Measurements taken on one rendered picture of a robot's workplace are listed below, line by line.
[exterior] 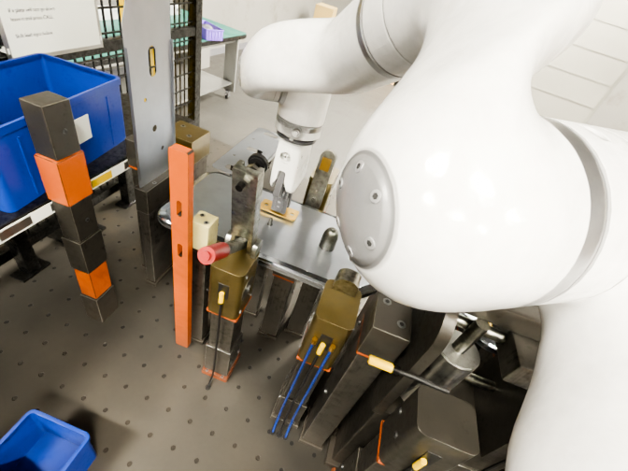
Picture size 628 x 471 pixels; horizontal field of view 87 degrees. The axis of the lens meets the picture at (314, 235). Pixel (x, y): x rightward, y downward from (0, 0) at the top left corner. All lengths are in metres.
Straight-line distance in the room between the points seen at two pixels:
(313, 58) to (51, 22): 0.62
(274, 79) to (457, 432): 0.47
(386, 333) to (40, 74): 0.81
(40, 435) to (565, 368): 0.77
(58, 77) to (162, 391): 0.67
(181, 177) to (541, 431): 0.46
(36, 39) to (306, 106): 0.57
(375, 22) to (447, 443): 0.42
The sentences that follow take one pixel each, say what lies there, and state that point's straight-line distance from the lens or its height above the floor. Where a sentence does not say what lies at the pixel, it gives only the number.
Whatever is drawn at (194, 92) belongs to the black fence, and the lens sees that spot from 1.41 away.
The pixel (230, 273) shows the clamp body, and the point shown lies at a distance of 0.51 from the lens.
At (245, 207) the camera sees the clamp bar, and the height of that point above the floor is 1.15.
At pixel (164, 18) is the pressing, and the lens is 0.71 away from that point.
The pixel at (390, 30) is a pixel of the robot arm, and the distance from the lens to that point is 0.31.
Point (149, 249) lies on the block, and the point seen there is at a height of 0.83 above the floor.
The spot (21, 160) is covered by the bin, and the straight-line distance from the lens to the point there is 0.66.
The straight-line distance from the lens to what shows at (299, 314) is 0.82.
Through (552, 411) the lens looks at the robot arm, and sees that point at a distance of 0.22.
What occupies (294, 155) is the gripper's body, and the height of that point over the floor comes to 1.17.
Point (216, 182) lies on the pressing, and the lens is 0.78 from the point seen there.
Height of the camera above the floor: 1.44
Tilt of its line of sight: 39 degrees down
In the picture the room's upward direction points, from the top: 19 degrees clockwise
